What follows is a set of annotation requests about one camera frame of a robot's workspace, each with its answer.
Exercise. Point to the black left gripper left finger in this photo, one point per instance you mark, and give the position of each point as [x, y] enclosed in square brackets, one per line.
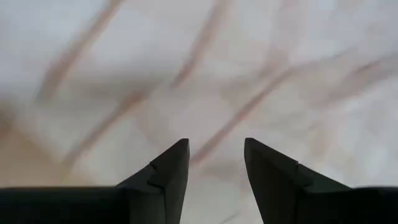
[155, 193]

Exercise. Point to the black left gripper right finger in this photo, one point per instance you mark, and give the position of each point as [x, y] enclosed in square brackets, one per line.
[280, 193]

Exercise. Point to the white towel with orange checks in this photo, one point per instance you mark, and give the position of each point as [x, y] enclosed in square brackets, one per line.
[199, 77]

